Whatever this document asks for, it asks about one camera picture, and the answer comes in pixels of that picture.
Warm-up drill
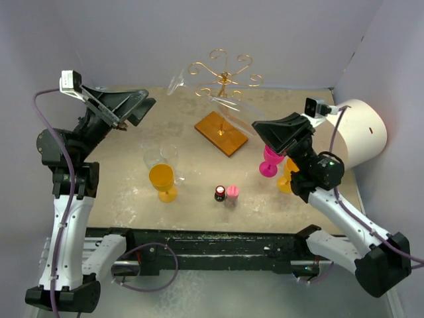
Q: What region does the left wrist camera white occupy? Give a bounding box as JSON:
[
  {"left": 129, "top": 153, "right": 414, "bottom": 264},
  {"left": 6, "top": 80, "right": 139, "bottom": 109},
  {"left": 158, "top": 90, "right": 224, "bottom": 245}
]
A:
[{"left": 59, "top": 70, "right": 83, "bottom": 101}]

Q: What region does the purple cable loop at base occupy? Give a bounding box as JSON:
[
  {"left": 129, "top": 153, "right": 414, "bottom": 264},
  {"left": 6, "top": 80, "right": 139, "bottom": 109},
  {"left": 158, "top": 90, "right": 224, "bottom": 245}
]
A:
[{"left": 111, "top": 243, "right": 180, "bottom": 292}]

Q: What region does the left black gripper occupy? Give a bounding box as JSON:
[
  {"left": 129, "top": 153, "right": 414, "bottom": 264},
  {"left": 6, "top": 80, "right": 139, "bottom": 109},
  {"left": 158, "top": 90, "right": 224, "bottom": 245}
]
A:
[{"left": 73, "top": 83, "right": 154, "bottom": 162}]

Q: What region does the clear wine glass front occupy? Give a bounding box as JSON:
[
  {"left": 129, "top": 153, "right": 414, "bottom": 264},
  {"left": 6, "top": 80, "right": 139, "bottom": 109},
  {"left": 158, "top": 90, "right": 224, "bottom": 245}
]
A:
[{"left": 143, "top": 148, "right": 163, "bottom": 170}]

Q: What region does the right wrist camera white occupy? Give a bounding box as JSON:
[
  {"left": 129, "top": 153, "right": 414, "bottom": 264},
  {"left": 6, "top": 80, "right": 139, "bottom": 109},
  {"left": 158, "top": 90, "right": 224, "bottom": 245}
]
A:
[{"left": 301, "top": 97, "right": 341, "bottom": 128}]

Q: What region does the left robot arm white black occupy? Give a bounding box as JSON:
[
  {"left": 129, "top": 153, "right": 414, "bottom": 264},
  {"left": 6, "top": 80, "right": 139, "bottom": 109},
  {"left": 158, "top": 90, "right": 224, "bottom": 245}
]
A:
[{"left": 25, "top": 85, "right": 156, "bottom": 317}]

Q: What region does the white cylindrical container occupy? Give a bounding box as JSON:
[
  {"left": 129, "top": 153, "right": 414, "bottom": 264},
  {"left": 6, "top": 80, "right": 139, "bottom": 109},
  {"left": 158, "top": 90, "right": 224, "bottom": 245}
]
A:
[{"left": 311, "top": 98, "right": 388, "bottom": 170}]

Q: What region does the pink wine glass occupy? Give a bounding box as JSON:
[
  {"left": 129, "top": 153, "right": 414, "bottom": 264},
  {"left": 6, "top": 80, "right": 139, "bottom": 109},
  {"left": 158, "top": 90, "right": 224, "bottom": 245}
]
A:
[{"left": 259, "top": 145, "right": 285, "bottom": 178}]

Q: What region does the black base frame bar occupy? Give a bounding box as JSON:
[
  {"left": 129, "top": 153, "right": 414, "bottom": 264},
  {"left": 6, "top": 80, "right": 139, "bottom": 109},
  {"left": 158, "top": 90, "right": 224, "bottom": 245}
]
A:
[{"left": 85, "top": 227, "right": 330, "bottom": 276}]

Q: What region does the dark red capped bottle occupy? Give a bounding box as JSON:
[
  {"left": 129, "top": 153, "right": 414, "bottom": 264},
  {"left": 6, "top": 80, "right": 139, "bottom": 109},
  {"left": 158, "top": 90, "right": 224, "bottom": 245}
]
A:
[{"left": 214, "top": 185, "right": 226, "bottom": 202}]

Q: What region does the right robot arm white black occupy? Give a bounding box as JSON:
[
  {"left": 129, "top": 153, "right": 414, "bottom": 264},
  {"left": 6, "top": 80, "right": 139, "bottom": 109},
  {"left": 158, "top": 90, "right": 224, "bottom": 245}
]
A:
[{"left": 252, "top": 113, "right": 411, "bottom": 297}]

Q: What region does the gold wire wine glass rack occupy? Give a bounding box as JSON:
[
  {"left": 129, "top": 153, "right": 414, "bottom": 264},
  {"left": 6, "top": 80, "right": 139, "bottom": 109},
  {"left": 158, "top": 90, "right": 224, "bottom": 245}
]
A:
[{"left": 187, "top": 48, "right": 263, "bottom": 157}]

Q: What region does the clear wine glass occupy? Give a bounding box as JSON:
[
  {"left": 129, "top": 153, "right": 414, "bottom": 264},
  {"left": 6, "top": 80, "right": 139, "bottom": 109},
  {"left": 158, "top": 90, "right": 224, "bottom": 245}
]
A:
[
  {"left": 160, "top": 144, "right": 185, "bottom": 185},
  {"left": 166, "top": 70, "right": 264, "bottom": 136},
  {"left": 143, "top": 148, "right": 163, "bottom": 170}
]

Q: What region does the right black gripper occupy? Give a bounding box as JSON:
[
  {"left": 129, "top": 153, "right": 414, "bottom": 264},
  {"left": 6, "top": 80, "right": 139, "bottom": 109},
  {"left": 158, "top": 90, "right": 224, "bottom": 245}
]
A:
[{"left": 252, "top": 112, "right": 317, "bottom": 174}]

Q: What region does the pink capped shaker bottle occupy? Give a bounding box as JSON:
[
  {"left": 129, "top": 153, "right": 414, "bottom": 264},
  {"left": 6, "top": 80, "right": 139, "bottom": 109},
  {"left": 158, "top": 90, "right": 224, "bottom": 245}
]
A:
[{"left": 225, "top": 185, "right": 239, "bottom": 208}]

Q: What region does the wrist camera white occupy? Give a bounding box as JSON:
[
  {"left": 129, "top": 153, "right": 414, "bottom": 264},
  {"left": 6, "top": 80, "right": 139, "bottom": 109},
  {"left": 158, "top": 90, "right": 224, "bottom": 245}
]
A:
[
  {"left": 301, "top": 97, "right": 341, "bottom": 128},
  {"left": 59, "top": 70, "right": 83, "bottom": 101}
]

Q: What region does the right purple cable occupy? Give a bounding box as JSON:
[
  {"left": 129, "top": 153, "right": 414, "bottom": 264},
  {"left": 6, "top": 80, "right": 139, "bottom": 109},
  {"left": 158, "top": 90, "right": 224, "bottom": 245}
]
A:
[{"left": 329, "top": 105, "right": 424, "bottom": 271}]

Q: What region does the yellow wine glass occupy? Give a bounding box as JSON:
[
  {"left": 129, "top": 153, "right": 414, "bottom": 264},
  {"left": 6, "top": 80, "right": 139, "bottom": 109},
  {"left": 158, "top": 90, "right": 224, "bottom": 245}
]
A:
[
  {"left": 277, "top": 157, "right": 299, "bottom": 194},
  {"left": 148, "top": 164, "right": 178, "bottom": 203}
]

